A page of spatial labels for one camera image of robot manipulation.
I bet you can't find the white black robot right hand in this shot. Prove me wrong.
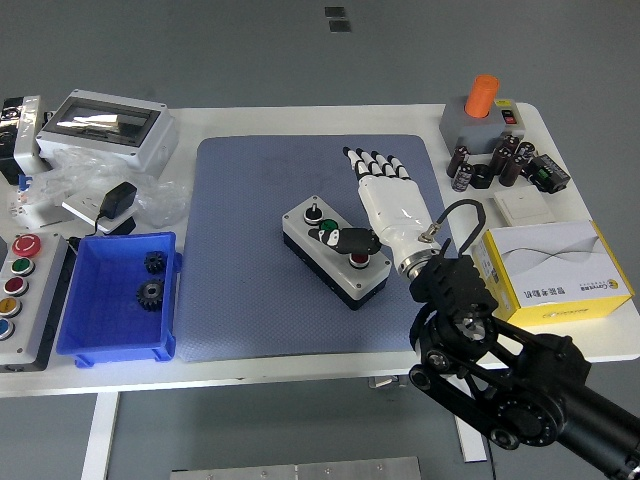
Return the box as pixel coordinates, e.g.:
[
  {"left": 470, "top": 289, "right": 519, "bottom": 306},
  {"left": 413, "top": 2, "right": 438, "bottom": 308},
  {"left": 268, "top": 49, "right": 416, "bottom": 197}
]
[{"left": 307, "top": 145, "right": 444, "bottom": 262}]

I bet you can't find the grey four-button control box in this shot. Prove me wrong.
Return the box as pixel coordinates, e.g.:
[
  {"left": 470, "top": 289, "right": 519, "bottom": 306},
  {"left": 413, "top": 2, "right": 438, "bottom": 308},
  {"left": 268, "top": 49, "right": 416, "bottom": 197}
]
[{"left": 281, "top": 194, "right": 393, "bottom": 312}]

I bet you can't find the grey five-button control box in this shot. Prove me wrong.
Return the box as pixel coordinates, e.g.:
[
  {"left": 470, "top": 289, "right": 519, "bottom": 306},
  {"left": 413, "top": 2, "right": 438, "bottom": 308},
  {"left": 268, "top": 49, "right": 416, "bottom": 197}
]
[{"left": 0, "top": 232, "right": 79, "bottom": 374}]

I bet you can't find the silver-topped dark capacitor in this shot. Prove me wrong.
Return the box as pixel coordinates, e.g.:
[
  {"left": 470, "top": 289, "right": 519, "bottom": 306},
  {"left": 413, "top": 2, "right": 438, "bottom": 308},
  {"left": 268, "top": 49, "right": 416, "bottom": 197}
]
[{"left": 451, "top": 162, "right": 475, "bottom": 193}]

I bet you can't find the grey base block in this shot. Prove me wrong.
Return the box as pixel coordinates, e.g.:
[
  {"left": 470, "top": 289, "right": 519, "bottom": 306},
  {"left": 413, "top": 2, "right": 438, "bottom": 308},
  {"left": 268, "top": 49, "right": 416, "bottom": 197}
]
[{"left": 439, "top": 95, "right": 526, "bottom": 156}]

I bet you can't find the orange cylinder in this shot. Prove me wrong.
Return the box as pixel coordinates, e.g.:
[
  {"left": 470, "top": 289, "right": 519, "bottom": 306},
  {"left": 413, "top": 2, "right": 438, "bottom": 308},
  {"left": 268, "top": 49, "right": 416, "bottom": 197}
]
[{"left": 464, "top": 74, "right": 500, "bottom": 119}]

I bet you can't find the grey-blue table mat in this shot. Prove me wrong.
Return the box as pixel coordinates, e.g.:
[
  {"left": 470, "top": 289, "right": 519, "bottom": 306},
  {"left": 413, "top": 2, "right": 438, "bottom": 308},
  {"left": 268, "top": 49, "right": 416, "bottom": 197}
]
[{"left": 175, "top": 133, "right": 475, "bottom": 364}]

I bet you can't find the black module with green terminal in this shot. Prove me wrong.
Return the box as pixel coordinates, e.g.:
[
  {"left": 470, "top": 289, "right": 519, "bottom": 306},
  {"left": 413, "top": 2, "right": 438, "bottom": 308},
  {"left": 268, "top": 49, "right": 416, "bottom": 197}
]
[{"left": 522, "top": 153, "right": 572, "bottom": 195}]

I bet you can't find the yellow white carton box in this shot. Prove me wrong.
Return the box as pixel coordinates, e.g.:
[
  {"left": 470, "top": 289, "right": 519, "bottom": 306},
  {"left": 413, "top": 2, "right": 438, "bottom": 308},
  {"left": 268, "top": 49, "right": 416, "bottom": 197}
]
[{"left": 472, "top": 219, "right": 636, "bottom": 327}]

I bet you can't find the clear plastic bag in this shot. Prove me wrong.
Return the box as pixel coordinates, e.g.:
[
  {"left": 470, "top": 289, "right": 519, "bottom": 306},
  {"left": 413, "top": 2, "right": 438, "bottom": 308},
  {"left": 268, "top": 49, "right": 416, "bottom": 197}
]
[{"left": 29, "top": 147, "right": 194, "bottom": 229}]

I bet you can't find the small black bevel gear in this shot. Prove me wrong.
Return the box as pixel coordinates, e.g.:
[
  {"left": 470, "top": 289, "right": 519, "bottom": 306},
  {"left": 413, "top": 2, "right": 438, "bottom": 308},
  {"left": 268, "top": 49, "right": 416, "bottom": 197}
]
[{"left": 143, "top": 250, "right": 169, "bottom": 275}]

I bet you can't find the large black bevel gear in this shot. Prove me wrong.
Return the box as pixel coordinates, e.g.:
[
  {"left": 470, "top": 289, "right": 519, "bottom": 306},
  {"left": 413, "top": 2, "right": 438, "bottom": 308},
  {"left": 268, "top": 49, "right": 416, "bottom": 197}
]
[{"left": 135, "top": 278, "right": 166, "bottom": 312}]

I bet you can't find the white table leg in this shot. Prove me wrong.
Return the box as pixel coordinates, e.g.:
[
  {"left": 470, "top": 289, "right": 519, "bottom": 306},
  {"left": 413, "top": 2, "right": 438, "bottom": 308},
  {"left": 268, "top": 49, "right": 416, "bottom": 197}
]
[
  {"left": 80, "top": 392, "right": 121, "bottom": 480},
  {"left": 452, "top": 414, "right": 489, "bottom": 464}
]

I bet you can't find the black power adapter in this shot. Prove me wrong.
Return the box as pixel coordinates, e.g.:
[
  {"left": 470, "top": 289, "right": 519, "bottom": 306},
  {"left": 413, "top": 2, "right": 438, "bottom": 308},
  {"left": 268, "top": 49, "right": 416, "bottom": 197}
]
[{"left": 93, "top": 181, "right": 139, "bottom": 236}]

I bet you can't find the grey metal plate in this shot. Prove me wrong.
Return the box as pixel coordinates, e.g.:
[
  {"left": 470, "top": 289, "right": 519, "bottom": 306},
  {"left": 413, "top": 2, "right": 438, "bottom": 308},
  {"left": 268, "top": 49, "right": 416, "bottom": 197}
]
[{"left": 169, "top": 455, "right": 424, "bottom": 480}]

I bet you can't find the blue plastic bin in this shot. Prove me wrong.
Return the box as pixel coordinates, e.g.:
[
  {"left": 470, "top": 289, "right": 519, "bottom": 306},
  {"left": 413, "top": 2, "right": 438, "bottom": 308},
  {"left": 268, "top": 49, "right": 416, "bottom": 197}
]
[{"left": 55, "top": 230, "right": 184, "bottom": 370}]

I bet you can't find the white socket strip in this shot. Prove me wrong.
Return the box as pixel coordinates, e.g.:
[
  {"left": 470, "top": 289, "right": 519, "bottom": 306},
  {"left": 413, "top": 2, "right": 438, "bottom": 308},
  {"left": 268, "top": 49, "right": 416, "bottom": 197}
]
[{"left": 61, "top": 192, "right": 139, "bottom": 236}]

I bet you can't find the white blue circuit breaker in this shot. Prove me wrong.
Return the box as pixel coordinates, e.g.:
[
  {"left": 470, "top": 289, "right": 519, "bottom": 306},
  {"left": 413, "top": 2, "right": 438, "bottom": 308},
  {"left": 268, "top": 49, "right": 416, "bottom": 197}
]
[{"left": 7, "top": 174, "right": 69, "bottom": 231}]

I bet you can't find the silver black device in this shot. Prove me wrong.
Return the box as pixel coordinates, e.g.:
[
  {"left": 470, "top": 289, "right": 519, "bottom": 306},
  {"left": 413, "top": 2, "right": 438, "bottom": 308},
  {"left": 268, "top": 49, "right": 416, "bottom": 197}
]
[{"left": 0, "top": 95, "right": 49, "bottom": 186}]

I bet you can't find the black ring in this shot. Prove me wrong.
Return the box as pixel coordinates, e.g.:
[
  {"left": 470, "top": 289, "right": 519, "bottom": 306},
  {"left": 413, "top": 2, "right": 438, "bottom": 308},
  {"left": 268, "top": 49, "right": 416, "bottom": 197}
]
[{"left": 469, "top": 163, "right": 494, "bottom": 190}]

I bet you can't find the black red rocker switch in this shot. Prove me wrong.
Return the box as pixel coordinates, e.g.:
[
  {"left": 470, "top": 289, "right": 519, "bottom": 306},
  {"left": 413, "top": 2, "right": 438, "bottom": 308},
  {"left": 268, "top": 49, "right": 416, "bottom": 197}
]
[{"left": 494, "top": 98, "right": 519, "bottom": 126}]

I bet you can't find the grey enclosure with clear window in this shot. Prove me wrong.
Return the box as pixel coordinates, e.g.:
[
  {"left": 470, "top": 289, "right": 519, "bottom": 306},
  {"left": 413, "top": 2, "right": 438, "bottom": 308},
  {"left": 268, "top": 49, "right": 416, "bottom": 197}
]
[{"left": 35, "top": 88, "right": 180, "bottom": 177}]

